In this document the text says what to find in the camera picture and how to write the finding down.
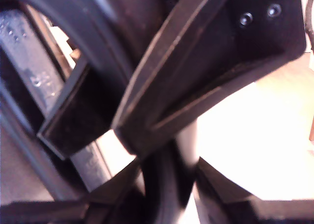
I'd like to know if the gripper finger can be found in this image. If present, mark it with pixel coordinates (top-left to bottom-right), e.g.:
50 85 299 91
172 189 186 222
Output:
36 62 131 160
83 159 157 224
193 157 261 224
111 0 308 159

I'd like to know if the stainless steel kettle black handle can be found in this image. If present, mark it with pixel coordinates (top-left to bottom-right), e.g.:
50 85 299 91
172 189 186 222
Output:
0 0 197 224

